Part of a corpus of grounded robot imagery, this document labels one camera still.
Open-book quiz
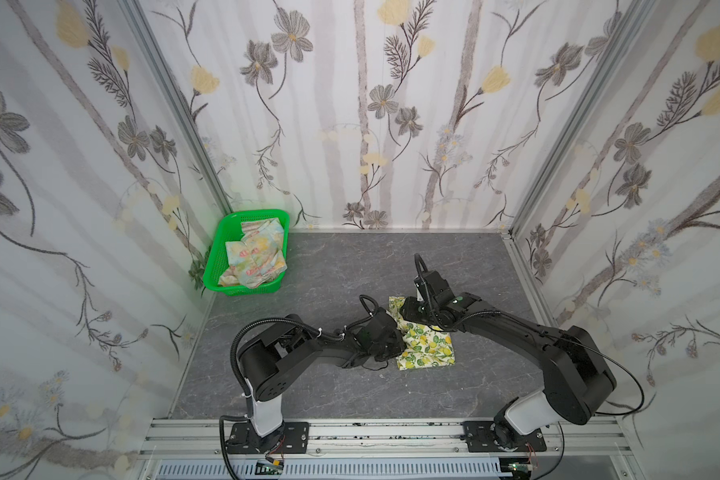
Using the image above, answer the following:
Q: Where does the white slotted cable duct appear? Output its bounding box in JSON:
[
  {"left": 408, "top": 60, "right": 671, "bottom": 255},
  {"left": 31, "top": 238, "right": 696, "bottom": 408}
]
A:
[{"left": 155, "top": 458, "right": 511, "bottom": 480}]

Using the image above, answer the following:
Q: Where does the pastel floral folded skirt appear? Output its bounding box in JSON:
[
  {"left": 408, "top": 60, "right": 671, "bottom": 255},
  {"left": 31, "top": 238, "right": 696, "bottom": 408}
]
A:
[{"left": 218, "top": 218, "right": 287, "bottom": 289}]

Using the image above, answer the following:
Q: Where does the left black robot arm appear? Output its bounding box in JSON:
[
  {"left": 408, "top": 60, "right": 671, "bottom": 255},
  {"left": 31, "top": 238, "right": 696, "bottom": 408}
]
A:
[{"left": 220, "top": 307, "right": 406, "bottom": 455}]

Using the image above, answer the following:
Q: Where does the lemon print yellow skirt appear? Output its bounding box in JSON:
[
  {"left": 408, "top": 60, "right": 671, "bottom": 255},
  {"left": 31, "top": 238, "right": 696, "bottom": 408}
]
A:
[{"left": 387, "top": 296, "right": 455, "bottom": 371}]

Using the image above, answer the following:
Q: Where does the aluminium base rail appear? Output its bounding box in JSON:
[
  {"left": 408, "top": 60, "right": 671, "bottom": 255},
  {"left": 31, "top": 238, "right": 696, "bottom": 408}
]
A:
[{"left": 138, "top": 418, "right": 631, "bottom": 460}]

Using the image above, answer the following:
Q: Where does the black mounting plate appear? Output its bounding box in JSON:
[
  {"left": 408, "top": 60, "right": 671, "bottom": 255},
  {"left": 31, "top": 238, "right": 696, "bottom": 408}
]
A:
[
  {"left": 462, "top": 421, "right": 547, "bottom": 453},
  {"left": 225, "top": 422, "right": 310, "bottom": 454}
]

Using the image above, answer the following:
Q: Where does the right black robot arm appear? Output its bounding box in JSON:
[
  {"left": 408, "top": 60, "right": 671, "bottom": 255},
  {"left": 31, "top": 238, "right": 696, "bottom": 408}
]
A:
[{"left": 400, "top": 271, "right": 617, "bottom": 450}]

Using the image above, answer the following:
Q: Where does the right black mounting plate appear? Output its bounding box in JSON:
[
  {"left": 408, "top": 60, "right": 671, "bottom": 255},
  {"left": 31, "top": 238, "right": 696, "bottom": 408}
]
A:
[{"left": 462, "top": 421, "right": 547, "bottom": 453}]

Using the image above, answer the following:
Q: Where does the green plastic basket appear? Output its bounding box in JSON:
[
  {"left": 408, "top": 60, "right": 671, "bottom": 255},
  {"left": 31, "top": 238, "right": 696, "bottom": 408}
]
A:
[{"left": 203, "top": 209, "right": 290, "bottom": 296}]

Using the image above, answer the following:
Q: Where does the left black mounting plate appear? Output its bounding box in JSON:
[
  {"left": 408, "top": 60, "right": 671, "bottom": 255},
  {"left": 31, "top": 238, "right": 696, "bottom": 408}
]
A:
[{"left": 225, "top": 422, "right": 310, "bottom": 454}]

